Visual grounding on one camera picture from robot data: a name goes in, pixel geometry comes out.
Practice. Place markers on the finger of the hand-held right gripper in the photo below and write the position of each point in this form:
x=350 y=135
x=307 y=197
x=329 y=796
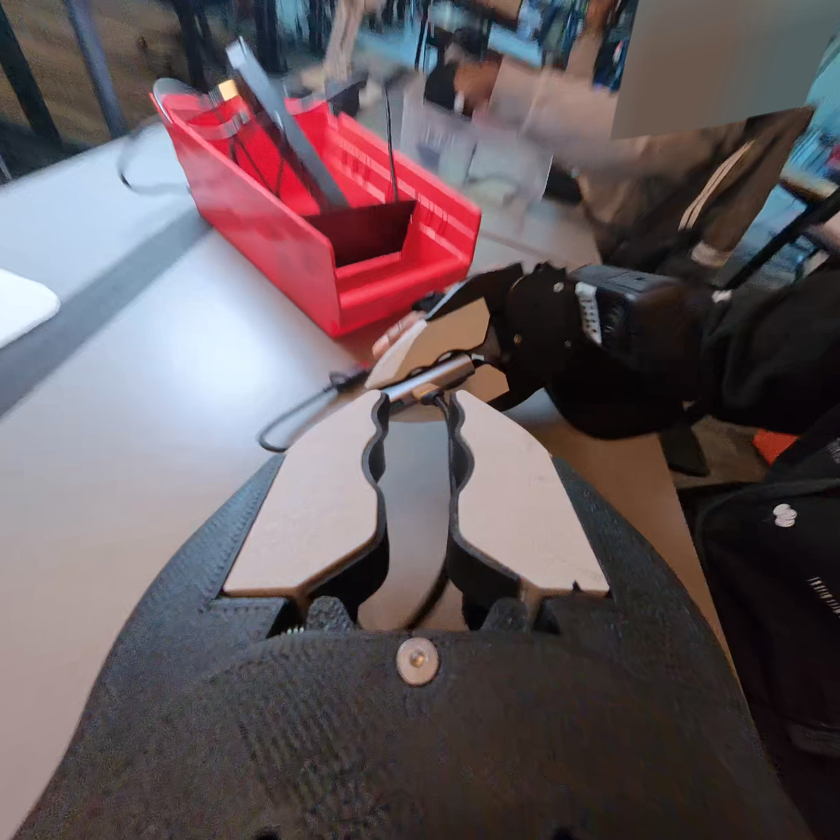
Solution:
x=459 y=328
x=400 y=361

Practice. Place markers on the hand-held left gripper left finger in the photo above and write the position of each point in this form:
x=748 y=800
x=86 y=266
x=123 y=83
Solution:
x=308 y=512

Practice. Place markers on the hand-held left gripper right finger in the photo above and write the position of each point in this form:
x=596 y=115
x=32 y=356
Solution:
x=525 y=512

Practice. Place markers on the red plastic bin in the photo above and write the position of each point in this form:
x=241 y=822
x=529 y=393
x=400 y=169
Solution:
x=262 y=223

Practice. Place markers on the grey multi-port usb hub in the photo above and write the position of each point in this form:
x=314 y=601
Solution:
x=289 y=124

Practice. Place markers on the person's right forearm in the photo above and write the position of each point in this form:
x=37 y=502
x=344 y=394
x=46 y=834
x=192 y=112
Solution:
x=768 y=348

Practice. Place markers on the white metal stand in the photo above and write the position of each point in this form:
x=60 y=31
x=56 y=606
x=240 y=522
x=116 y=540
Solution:
x=23 y=305

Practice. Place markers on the grey metal pole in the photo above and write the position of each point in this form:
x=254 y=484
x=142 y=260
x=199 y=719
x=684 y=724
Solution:
x=98 y=72

